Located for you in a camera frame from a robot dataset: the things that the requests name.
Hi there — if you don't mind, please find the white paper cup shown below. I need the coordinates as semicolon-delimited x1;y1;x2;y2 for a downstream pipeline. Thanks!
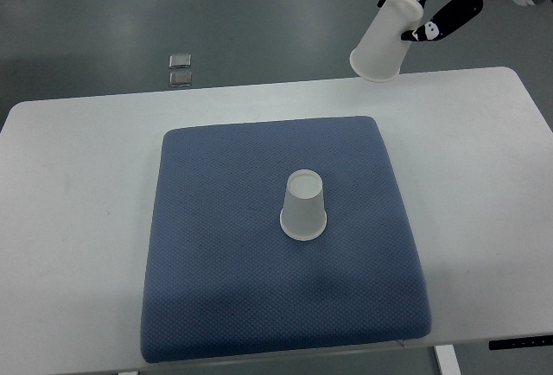
349;0;423;82
279;169;327;242

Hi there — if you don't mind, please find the white paper cup on cushion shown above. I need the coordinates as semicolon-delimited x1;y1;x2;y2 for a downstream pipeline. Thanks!
279;169;327;242

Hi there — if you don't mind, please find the upper metal floor plate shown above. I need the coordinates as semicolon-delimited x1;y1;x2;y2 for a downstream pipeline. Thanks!
168;53;192;69

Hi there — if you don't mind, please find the metal floor plate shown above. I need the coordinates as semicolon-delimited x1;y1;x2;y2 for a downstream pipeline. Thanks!
168;53;192;69
168;71;192;88

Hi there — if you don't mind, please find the lower metal floor plate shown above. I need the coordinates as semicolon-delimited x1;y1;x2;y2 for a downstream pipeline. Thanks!
168;71;192;88

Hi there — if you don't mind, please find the black table control panel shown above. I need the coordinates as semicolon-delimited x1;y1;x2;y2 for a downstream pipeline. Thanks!
488;334;553;351

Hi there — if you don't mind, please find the white table leg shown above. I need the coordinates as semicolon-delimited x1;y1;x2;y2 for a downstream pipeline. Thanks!
434;345;461;375

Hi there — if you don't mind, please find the blue fabric cushion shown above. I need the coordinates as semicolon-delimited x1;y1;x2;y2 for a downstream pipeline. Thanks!
141;116;432;363

